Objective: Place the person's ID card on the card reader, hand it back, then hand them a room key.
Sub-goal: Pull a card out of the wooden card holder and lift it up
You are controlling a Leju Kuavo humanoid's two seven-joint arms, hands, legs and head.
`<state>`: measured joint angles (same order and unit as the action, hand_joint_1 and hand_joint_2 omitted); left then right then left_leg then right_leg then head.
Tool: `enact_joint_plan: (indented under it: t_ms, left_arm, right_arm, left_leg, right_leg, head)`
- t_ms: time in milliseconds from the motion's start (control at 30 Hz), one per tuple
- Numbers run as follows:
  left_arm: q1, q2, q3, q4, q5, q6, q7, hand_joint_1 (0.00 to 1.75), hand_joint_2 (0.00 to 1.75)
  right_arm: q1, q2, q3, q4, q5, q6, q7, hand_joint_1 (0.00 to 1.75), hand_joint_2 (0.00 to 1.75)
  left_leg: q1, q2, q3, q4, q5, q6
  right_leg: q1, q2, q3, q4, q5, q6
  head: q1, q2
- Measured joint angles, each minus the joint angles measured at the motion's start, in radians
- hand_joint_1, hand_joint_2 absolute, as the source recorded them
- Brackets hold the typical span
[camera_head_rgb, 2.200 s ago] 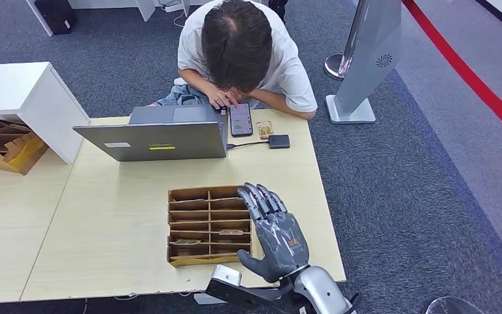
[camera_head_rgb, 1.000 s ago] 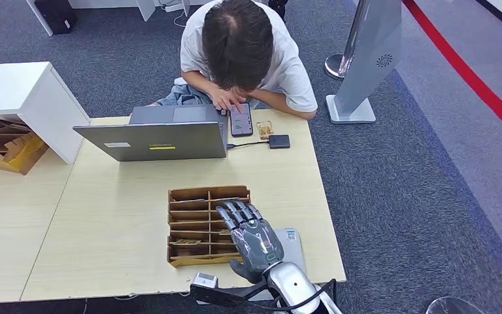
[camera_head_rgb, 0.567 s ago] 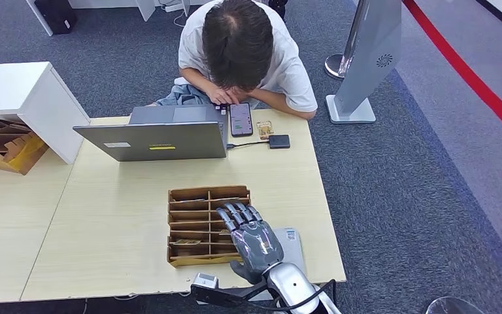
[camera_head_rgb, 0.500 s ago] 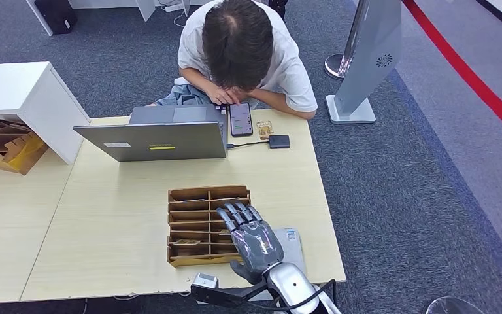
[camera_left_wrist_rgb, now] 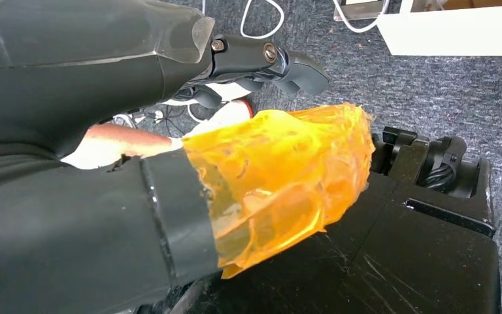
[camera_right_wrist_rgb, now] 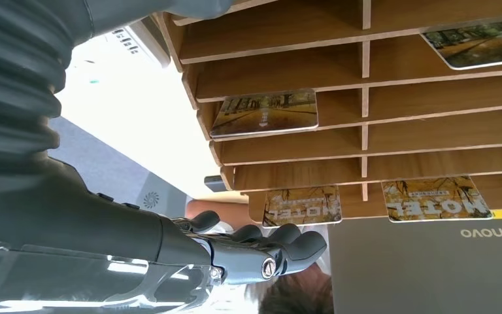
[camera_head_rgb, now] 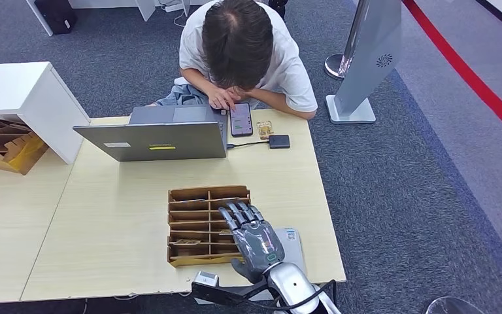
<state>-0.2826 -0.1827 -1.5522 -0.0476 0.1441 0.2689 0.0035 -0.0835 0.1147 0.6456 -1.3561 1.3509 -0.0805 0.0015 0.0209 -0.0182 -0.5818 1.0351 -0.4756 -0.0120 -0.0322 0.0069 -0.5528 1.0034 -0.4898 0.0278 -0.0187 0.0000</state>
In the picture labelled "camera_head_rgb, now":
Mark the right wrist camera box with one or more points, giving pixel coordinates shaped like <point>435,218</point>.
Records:
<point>210,288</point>

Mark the small black hub box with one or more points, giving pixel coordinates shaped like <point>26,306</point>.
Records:
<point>279,142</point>

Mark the person's right hand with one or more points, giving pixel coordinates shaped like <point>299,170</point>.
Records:
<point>220,97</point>

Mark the white furniture panel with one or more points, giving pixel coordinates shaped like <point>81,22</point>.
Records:
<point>103,3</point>

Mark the person's left forearm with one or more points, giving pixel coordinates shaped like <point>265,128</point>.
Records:
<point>277,103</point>

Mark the grey laptop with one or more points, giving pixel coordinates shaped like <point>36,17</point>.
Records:
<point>155,141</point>

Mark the person's right forearm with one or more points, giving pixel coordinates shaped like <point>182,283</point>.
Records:
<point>197,80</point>

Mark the white card reader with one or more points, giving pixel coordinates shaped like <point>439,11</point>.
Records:
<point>294,255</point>

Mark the person's left hand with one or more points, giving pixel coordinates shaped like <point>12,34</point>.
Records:
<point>240,93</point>

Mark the cardboard divider box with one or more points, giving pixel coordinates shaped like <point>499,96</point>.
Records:
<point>13,149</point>

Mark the grey kiosk stand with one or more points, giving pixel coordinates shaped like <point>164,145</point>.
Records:
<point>372,47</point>

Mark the white shelf box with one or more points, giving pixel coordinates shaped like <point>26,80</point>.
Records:
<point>13,86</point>

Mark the person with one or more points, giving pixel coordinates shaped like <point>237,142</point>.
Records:
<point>285,65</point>

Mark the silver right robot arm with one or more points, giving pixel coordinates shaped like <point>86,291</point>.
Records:
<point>294,288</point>

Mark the black smartphone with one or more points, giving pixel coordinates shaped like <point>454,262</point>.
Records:
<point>240,120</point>

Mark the chrome stanchion post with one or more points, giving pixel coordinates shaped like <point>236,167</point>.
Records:
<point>335,67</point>

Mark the red barrier strip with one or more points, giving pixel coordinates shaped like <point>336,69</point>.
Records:
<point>467,76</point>

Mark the wooden card organizer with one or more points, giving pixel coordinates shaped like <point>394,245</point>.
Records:
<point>194,260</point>

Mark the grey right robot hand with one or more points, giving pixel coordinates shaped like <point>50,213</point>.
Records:
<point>257,245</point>

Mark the black chair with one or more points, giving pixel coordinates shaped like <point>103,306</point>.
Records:
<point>279,5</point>

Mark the clear plastic dome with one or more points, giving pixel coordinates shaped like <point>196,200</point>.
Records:
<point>454,307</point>

